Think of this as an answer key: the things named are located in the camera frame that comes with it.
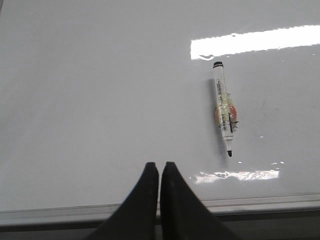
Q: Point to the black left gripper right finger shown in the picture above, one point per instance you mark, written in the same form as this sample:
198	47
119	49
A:
183	216

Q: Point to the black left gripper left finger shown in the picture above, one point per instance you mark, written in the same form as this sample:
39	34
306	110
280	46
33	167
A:
136	216

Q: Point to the white taped whiteboard marker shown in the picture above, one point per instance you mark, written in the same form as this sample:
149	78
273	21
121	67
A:
225	112

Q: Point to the white whiteboard with aluminium frame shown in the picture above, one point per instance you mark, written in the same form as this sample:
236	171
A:
92	90

